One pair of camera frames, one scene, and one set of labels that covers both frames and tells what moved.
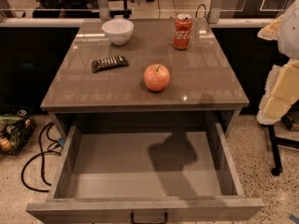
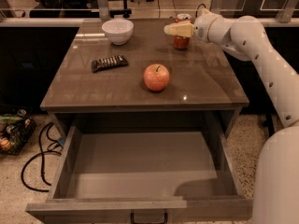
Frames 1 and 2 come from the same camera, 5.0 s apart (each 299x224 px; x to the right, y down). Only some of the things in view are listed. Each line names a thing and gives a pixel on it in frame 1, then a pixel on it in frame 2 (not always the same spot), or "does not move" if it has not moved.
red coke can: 182,31 does not move
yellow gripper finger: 282,93 → 184,29
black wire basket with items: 15,131 does not move
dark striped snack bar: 112,62 does not move
